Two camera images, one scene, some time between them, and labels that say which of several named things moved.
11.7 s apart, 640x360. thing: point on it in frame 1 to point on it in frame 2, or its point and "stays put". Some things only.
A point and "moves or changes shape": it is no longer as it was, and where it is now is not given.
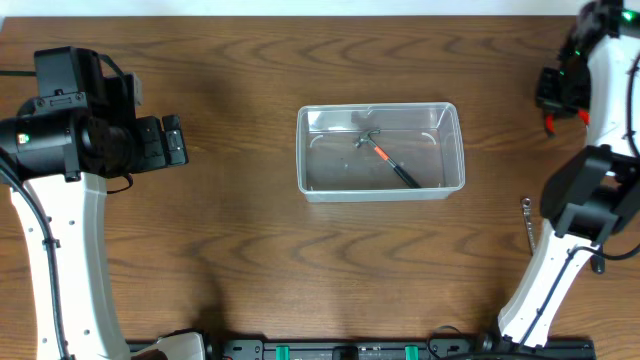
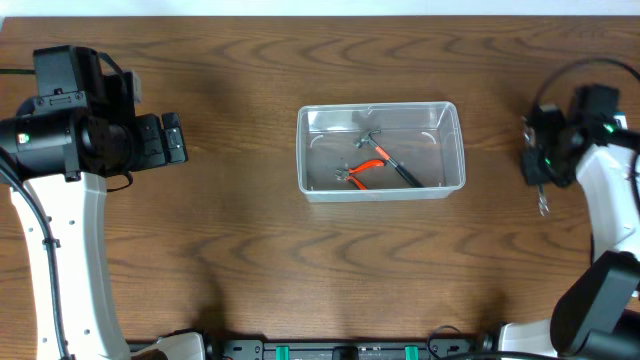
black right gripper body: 558,98 to 535,163
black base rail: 396,349 stays put
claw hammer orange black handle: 366,138 stays put
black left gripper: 151,145 stays put
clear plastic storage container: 379,152 stays put
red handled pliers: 550,121 moves or changes shape
